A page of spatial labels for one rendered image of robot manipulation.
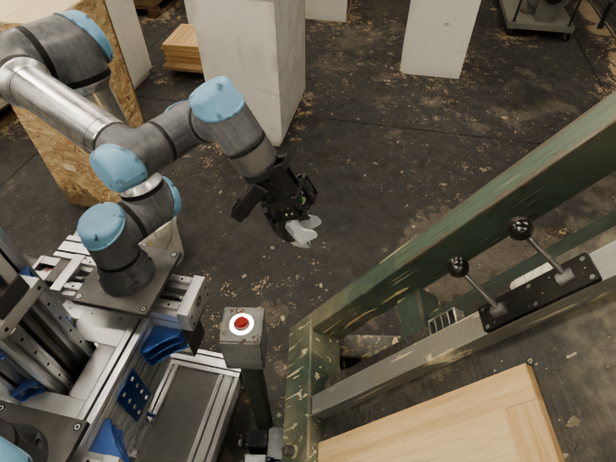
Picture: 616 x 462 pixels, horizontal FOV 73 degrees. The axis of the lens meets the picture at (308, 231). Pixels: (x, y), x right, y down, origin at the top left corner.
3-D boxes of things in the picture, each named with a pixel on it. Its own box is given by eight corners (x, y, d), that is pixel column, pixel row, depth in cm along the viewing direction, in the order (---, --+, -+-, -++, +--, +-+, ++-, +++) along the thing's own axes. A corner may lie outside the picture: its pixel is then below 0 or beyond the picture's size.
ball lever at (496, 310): (495, 313, 73) (443, 258, 73) (513, 303, 71) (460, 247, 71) (493, 325, 70) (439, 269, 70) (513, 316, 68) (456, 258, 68)
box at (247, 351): (232, 335, 137) (224, 305, 123) (268, 335, 136) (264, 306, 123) (226, 369, 128) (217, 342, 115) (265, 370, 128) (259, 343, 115)
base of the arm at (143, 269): (89, 291, 114) (74, 269, 106) (117, 250, 124) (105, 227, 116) (139, 301, 112) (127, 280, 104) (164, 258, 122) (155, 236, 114)
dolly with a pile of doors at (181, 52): (188, 51, 448) (181, 22, 426) (233, 56, 441) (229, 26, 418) (163, 78, 408) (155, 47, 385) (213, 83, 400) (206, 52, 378)
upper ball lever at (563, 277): (559, 280, 66) (501, 221, 66) (582, 269, 64) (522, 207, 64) (560, 294, 63) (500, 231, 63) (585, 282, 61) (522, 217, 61)
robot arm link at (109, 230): (83, 255, 110) (60, 220, 100) (126, 225, 117) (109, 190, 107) (110, 278, 105) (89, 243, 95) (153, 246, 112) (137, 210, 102)
